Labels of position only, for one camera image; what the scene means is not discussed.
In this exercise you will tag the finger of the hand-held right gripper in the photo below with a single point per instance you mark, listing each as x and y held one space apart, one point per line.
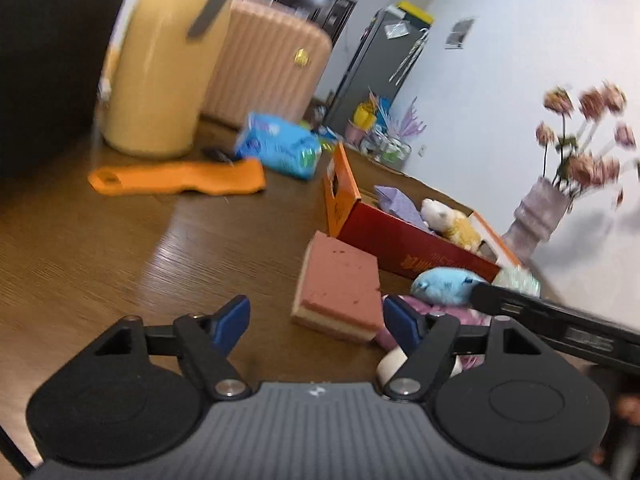
500 302

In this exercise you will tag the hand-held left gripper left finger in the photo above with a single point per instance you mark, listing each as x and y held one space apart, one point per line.
232 322

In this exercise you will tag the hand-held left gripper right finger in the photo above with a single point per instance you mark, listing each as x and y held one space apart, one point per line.
400 327

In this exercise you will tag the green white packet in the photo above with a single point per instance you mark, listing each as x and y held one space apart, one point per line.
520 280

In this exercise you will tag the white round container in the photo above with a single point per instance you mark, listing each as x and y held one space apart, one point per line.
392 366

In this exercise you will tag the blue plush toy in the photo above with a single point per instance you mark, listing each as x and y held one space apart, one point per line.
445 285

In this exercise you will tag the pink sponge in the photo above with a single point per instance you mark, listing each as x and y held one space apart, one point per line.
340 285

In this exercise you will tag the red orange cardboard box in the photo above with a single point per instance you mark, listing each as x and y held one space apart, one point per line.
400 242

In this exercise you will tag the tan plush toy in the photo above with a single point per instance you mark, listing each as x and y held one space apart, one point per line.
462 232

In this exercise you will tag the fuzzy purple vase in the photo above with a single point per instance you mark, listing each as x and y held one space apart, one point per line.
537 215

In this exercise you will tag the white plush toy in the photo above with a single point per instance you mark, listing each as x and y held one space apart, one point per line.
436 212

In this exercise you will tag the purple cloth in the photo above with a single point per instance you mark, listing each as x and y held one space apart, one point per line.
400 205

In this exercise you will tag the blue tissue packet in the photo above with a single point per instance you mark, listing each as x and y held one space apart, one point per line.
277 145

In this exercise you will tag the pink artificial flowers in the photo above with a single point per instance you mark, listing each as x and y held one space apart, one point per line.
585 130

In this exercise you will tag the pink cup with yellow items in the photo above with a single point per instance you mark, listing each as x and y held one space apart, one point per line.
357 127

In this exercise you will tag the pink ribbed suitcase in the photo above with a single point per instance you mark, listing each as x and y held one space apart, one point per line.
265 67

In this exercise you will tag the grey refrigerator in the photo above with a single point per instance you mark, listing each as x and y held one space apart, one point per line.
370 65

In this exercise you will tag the yellow thermos jug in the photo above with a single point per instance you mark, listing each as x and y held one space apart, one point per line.
157 60

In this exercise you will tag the yellow box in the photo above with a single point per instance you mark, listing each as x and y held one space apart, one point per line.
415 12

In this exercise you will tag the dark furniture panel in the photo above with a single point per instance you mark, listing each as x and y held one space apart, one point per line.
50 60

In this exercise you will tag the dark brown door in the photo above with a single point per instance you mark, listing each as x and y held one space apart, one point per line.
320 7

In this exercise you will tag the wall panel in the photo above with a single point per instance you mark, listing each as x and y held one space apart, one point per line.
460 33

